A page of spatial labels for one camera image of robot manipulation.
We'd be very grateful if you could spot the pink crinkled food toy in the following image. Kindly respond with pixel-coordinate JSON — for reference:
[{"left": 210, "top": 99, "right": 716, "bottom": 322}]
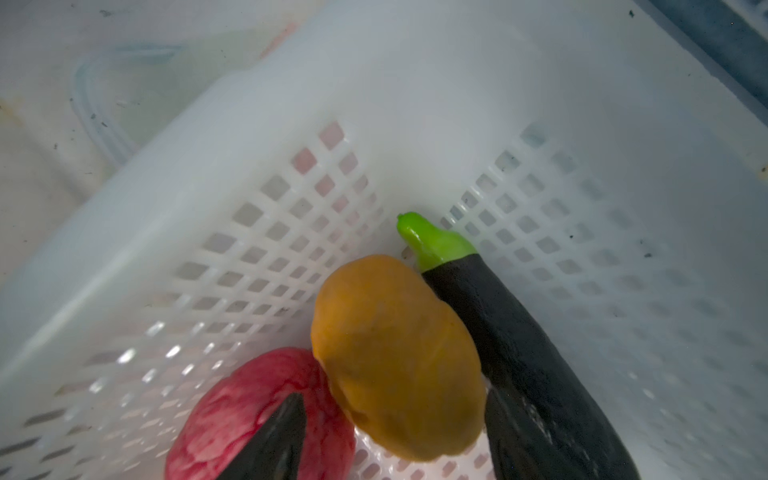
[{"left": 164, "top": 347, "right": 356, "bottom": 479}]

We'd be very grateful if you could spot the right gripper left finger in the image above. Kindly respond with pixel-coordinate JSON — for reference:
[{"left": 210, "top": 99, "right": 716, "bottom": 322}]
[{"left": 217, "top": 393, "right": 307, "bottom": 480}]

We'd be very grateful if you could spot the dark purple eggplant toy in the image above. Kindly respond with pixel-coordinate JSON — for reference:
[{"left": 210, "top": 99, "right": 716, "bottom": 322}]
[{"left": 397, "top": 212, "right": 639, "bottom": 479}]

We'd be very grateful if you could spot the white plastic mesh basket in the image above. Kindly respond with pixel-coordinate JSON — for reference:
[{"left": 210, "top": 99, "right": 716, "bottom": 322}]
[{"left": 1, "top": 1, "right": 767, "bottom": 479}]

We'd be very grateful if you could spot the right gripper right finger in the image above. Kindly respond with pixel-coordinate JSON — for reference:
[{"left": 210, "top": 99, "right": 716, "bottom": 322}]
[{"left": 485, "top": 387, "right": 576, "bottom": 480}]

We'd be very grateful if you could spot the yellow potato toy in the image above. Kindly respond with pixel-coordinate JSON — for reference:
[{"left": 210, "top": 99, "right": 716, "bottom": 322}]
[{"left": 311, "top": 255, "right": 486, "bottom": 462}]

